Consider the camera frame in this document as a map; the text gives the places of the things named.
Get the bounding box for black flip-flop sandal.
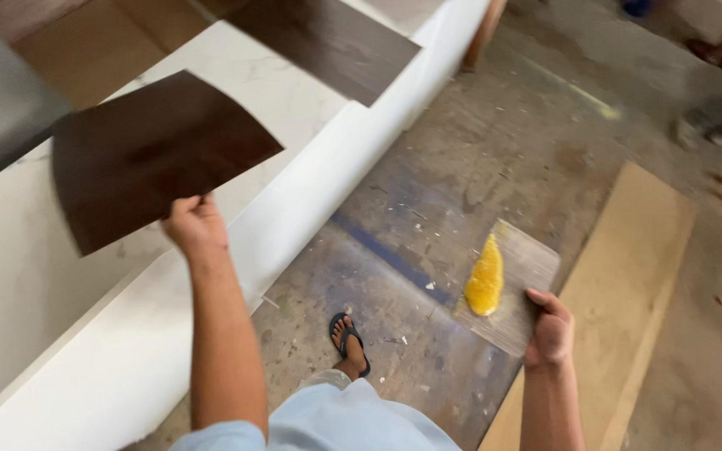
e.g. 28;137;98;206
328;312;372;379

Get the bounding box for person's right hand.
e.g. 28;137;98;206
523;287;577;371

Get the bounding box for yellow glue blob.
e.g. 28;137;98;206
464;233;505;317

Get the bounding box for brown plywood board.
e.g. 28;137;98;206
0;0;249;112

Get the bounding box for light plywood plank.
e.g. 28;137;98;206
478;160;699;451

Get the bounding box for white marbled laminate panel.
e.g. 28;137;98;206
0;0;493;451

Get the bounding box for dark brown laminate sheet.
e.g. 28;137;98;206
51;69;285;258

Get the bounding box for person's left hand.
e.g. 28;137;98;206
161;193;229;262

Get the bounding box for light blue trousers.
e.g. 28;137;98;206
170;369;462;451

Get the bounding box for person's foot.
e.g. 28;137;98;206
332;316;369;382

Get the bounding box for wooden table leg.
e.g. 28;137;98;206
461;0;508;70

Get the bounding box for dark brown laminate piece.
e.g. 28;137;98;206
223;0;422;109

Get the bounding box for grey laminate scrap spreader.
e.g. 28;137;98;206
453;218;562;358

